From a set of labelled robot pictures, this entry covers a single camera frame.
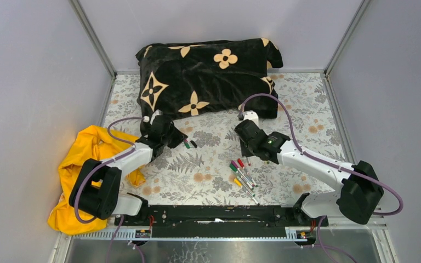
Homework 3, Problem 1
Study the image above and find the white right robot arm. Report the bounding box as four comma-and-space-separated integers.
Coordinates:
234, 120, 384, 226

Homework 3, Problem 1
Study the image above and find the green cap marker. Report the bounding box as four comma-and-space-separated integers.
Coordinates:
229, 164, 254, 190

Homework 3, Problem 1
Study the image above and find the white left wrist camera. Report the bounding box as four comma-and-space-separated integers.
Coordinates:
142, 110, 163, 125

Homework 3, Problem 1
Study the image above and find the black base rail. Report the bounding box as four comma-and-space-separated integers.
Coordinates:
114, 205, 329, 238

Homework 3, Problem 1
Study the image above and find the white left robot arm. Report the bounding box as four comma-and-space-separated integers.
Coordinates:
69, 111, 187, 225

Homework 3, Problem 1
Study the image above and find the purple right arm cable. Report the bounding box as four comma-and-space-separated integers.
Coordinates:
237, 93, 405, 263

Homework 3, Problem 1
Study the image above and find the black floral pillow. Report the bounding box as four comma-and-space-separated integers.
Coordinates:
135, 38, 283, 120

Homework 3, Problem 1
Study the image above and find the yellow cloth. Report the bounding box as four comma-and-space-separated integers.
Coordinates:
48, 125, 130, 236

